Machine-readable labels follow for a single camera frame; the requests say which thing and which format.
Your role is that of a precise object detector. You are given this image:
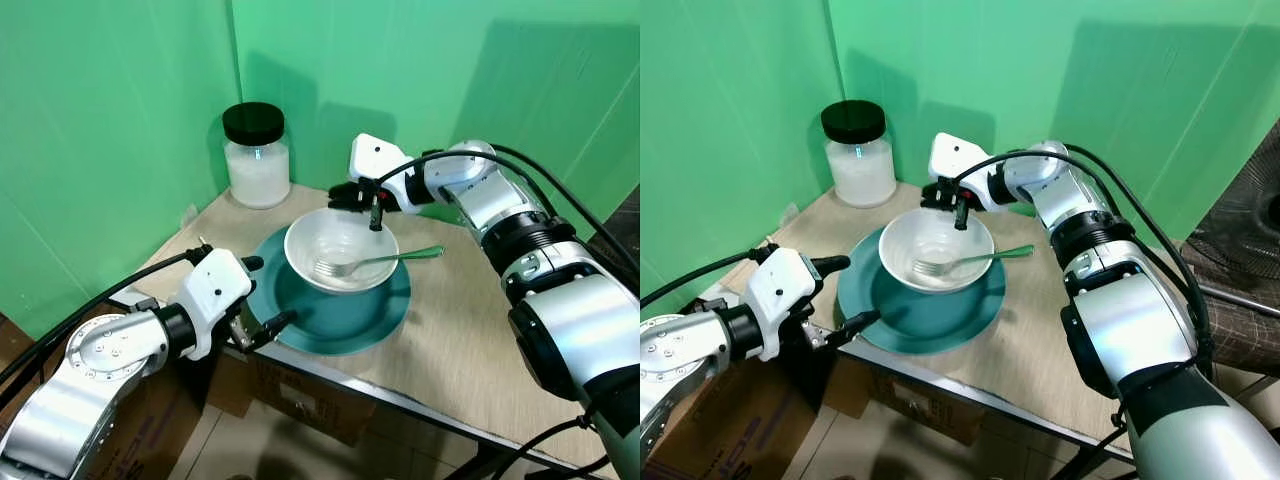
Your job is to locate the cardboard box with red print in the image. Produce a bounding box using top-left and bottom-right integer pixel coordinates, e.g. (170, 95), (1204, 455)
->
(85, 350), (217, 480)
(650, 358), (843, 480)

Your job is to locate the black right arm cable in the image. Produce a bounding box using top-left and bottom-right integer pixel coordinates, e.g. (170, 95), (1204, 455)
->
(375, 143), (641, 293)
(955, 142), (1217, 403)

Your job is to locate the black cable under table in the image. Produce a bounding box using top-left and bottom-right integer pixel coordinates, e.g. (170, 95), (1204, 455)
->
(1050, 400), (1137, 480)
(480, 413), (613, 480)

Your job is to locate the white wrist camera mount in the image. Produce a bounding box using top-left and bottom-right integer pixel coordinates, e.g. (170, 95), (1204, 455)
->
(745, 247), (824, 364)
(178, 247), (254, 362)
(349, 133), (417, 212)
(928, 132), (1003, 213)

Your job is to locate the glass jar with black lid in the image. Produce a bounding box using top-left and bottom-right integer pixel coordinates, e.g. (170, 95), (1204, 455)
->
(221, 101), (293, 210)
(820, 99), (898, 209)

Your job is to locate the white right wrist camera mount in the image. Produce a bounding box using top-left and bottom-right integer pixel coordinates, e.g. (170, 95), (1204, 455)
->
(928, 132), (1003, 213)
(349, 133), (417, 212)

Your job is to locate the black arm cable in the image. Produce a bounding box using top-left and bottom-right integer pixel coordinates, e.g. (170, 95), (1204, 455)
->
(955, 142), (1217, 403)
(640, 246), (779, 309)
(375, 143), (641, 293)
(0, 245), (214, 393)

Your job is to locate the white ceramic bowl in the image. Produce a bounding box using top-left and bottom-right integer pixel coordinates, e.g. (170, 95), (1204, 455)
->
(878, 207), (997, 294)
(284, 207), (401, 294)

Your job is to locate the teal round plate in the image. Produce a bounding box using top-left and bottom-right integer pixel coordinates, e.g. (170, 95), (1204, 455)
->
(243, 225), (413, 357)
(836, 225), (1008, 356)

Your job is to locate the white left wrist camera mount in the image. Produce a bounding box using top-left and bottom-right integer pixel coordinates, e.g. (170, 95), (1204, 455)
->
(178, 247), (254, 362)
(745, 247), (824, 364)

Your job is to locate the plain brown cardboard box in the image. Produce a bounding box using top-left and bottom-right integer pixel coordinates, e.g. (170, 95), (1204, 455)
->
(835, 352), (991, 448)
(205, 345), (379, 448)

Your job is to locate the brown checkered cushion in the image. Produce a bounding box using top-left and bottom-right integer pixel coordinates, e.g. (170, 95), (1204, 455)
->
(1195, 285), (1280, 379)

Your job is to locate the silver metal fork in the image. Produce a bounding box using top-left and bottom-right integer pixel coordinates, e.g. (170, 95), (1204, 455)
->
(314, 245), (446, 280)
(912, 244), (1037, 279)

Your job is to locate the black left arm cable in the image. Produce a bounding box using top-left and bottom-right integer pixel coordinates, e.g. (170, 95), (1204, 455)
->
(0, 245), (214, 393)
(640, 246), (779, 309)

